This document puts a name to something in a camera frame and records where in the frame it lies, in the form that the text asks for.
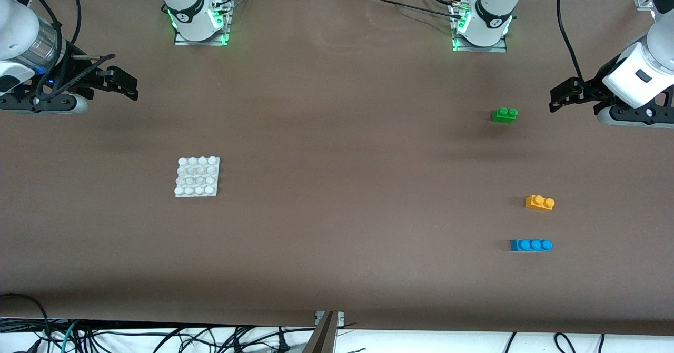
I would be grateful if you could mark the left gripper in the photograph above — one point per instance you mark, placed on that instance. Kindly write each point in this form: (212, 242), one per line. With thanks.
(588, 91)

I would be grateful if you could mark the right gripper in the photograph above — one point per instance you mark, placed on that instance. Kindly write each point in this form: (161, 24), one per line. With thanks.
(79, 77)

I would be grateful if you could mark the yellow toy block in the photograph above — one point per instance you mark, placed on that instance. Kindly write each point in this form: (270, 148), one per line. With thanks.
(539, 203)

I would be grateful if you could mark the white studded base plate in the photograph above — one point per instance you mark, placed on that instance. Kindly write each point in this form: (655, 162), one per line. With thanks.
(197, 176)

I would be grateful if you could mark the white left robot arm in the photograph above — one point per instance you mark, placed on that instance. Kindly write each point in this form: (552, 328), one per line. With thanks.
(495, 5)

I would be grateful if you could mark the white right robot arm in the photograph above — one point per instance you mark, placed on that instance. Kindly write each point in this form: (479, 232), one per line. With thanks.
(184, 0)

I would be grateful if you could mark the green toy block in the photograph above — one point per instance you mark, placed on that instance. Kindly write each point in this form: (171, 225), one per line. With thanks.
(504, 115)

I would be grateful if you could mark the blue toy block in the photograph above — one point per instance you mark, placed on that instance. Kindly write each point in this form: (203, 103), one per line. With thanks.
(531, 245)

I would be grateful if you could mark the brown paper table cover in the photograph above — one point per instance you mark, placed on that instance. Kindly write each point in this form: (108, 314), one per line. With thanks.
(337, 237)

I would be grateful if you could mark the grey slanted beam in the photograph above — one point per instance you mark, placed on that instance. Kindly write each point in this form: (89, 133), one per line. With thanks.
(322, 337)

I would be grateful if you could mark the aluminium corner bracket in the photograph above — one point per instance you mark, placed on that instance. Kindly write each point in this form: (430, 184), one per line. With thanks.
(645, 2)

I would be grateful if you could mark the small metal edge bracket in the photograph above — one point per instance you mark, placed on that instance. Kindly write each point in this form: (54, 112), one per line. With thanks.
(340, 319)

